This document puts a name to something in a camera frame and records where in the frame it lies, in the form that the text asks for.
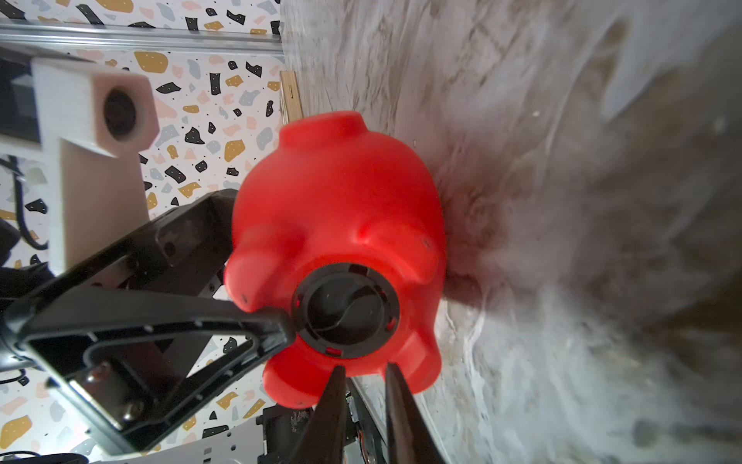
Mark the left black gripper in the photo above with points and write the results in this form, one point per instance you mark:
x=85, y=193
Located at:
x=134, y=365

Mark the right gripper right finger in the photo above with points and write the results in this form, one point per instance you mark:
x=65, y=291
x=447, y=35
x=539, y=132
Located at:
x=409, y=439

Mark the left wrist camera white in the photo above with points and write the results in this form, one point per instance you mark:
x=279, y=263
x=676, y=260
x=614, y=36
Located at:
x=93, y=122

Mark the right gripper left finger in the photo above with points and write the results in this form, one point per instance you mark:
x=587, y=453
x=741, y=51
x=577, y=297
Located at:
x=324, y=438

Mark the red piggy bank back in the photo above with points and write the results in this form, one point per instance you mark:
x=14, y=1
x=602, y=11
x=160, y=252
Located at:
x=332, y=192

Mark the left aluminium corner post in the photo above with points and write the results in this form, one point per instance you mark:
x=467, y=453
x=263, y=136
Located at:
x=123, y=37

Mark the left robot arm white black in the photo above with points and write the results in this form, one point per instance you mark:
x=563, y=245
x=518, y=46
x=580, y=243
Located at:
x=272, y=438

